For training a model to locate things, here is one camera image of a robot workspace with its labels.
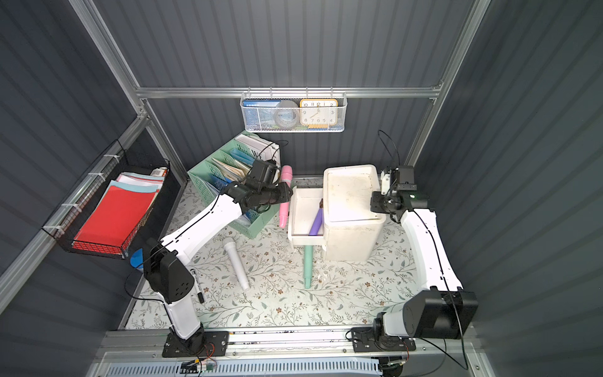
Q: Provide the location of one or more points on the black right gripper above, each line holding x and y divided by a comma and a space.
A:
377, 203

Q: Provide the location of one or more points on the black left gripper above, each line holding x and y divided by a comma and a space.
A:
283, 192

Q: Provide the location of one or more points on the pink microphone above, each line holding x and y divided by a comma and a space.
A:
287, 177

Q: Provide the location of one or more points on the white drawer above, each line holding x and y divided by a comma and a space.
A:
304, 207

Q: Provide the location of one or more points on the white three-drawer storage unit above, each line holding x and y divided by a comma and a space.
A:
350, 227

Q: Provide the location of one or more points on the purple microphone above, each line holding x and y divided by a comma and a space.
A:
317, 223

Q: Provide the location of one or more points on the white microphone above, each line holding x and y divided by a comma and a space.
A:
231, 250

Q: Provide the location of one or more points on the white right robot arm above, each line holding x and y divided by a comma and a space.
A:
442, 308

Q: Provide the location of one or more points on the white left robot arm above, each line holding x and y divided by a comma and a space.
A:
165, 267

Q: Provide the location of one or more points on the white magazine in organizer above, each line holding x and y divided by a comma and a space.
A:
260, 148

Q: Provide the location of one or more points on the mint green file organizer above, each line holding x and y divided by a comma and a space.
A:
227, 163

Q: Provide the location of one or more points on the grey tape roll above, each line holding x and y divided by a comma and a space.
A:
286, 114

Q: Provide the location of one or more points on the blue box in basket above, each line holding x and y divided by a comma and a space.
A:
259, 114

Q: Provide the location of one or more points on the yellow alarm clock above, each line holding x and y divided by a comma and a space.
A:
319, 113

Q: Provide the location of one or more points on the black white marker pen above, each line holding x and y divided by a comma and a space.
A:
197, 289

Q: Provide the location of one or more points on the blue-lid clear jar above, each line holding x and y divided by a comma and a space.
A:
136, 260

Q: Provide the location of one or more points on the red paper folder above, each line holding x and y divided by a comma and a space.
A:
124, 204

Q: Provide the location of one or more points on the white ribbed front cover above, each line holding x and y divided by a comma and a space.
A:
249, 367

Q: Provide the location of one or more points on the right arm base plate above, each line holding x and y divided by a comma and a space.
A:
365, 340

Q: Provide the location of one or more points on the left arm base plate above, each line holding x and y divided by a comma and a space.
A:
202, 344

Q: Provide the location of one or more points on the black wire wall tray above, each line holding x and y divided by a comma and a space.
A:
64, 224

